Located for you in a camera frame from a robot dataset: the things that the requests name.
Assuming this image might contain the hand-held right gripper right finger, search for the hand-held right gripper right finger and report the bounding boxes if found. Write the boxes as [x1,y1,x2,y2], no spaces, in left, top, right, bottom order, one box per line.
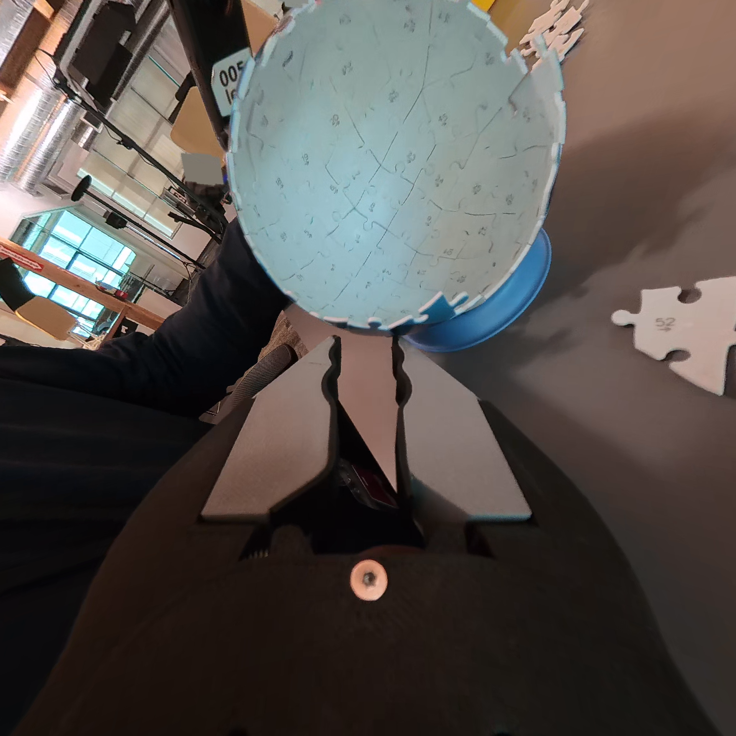
[391,337,534,525]

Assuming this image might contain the person's left forearm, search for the person's left forearm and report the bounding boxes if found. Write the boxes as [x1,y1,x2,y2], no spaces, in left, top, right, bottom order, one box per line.
[95,218,291,417]

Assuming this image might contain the tan plywood chair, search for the tan plywood chair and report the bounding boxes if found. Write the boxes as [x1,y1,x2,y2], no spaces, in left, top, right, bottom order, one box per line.
[171,86,226,155]
[14,295,77,341]

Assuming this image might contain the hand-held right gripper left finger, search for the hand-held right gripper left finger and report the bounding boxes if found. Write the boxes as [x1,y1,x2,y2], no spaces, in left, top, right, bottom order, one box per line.
[199,335,342,523]

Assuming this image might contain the pile of white puzzle pieces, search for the pile of white puzzle pieces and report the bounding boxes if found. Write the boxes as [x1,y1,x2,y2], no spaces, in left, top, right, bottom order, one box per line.
[519,0,590,58]

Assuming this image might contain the curved white puzzle piece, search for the curved white puzzle piece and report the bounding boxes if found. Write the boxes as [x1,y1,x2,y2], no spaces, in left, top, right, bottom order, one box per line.
[611,276,736,398]

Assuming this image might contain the blue round ball stand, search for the blue round ball stand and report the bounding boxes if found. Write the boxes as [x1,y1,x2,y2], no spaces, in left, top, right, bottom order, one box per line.
[402,227,553,353]

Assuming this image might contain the blue cartoon puzzle ball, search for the blue cartoon puzzle ball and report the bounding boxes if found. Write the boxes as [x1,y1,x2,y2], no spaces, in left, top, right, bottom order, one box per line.
[225,0,567,337]

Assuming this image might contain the person's torso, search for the person's torso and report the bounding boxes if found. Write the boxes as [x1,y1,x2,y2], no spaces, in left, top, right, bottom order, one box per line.
[0,339,242,736]

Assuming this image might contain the black studio light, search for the black studio light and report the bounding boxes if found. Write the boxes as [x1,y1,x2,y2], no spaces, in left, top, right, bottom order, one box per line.
[54,0,137,107]

